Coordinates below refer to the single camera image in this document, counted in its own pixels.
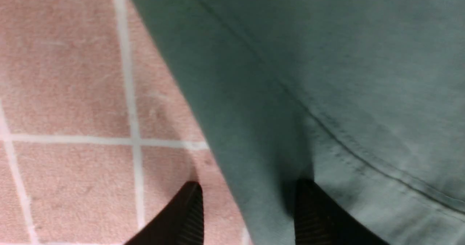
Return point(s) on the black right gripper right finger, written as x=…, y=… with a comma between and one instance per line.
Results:
x=319, y=220

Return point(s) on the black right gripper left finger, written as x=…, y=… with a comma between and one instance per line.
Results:
x=181, y=222

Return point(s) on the green long-sleeved shirt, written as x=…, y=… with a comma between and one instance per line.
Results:
x=363, y=97

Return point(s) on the pink checkered tablecloth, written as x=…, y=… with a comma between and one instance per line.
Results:
x=95, y=136

